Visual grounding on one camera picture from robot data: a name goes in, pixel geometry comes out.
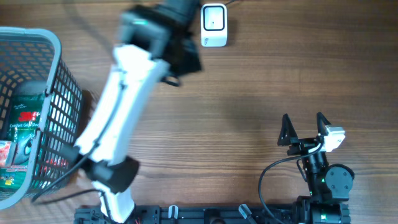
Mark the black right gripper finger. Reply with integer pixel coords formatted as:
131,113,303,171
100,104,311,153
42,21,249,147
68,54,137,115
317,112,331,136
277,114,299,146

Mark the green 3M gloves packet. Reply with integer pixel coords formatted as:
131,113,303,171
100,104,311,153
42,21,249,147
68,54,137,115
1,94,45,192

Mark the red white small packet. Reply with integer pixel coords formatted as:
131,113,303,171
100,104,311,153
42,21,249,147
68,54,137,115
0,140,16,167

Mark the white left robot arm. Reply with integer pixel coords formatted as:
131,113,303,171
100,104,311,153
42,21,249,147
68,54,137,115
62,1,201,223

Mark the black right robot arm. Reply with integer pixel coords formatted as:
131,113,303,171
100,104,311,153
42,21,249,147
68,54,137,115
277,112,354,224

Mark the white barcode scanner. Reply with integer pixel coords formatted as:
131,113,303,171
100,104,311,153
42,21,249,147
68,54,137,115
200,3,228,47

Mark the grey plastic shopping basket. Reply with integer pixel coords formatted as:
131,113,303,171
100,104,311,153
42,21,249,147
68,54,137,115
1,27,83,210

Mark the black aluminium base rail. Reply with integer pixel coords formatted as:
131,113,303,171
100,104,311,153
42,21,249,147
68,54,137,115
73,204,299,224

